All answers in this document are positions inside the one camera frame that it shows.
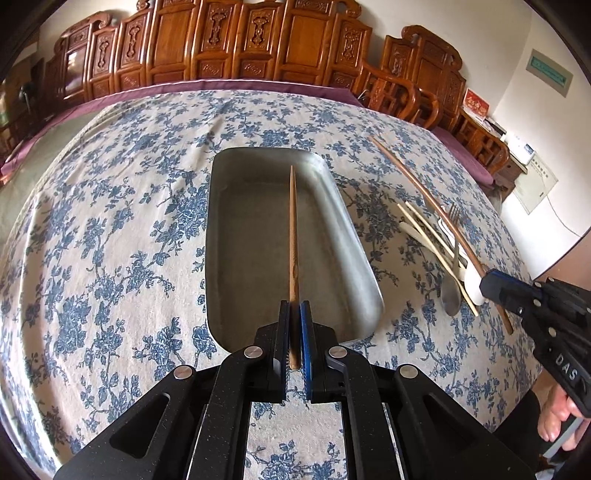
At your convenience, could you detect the white box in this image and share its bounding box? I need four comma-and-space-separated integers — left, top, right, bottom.
507, 137, 540, 167

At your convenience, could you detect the red box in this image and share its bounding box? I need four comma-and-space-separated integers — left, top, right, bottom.
462, 88, 491, 123

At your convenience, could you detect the metal fork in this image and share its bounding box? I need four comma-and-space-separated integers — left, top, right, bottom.
447, 203, 465, 282

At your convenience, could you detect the carved wooden screen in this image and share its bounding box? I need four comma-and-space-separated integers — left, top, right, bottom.
44, 0, 376, 101

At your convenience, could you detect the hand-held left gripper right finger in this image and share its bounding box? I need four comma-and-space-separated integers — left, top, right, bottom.
300, 300, 539, 480

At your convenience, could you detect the person's right hand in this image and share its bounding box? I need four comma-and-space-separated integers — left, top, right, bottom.
537, 384, 583, 444

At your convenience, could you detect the metal tray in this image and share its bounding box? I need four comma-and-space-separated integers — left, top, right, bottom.
203, 147, 385, 354

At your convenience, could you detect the wooden armchair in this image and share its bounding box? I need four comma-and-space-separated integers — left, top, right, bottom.
358, 65, 440, 131

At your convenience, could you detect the white wall paper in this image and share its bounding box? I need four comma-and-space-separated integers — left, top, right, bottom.
514, 157, 560, 216

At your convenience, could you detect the carved wooden chair back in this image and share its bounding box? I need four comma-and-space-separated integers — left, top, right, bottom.
381, 25, 466, 136

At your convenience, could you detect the green wall sign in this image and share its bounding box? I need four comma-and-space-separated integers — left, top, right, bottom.
529, 47, 574, 99

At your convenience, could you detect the brown wooden chopstick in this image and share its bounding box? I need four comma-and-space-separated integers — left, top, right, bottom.
287, 165, 302, 371
368, 135, 515, 336

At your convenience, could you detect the blue floral tablecloth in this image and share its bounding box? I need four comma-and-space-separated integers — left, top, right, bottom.
0, 88, 544, 480

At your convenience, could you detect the cream chopstick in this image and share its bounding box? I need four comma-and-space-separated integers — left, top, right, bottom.
396, 202, 481, 318
405, 202, 468, 280

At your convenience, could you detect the person's dark clothing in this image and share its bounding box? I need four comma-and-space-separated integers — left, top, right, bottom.
493, 390, 546, 464

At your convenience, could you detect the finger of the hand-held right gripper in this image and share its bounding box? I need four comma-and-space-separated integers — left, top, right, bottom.
479, 270, 561, 325

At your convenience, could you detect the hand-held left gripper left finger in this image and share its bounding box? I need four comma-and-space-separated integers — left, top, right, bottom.
54, 300, 293, 480

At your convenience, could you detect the white plastic rice paddle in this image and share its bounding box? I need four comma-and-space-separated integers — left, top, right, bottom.
399, 220, 489, 306

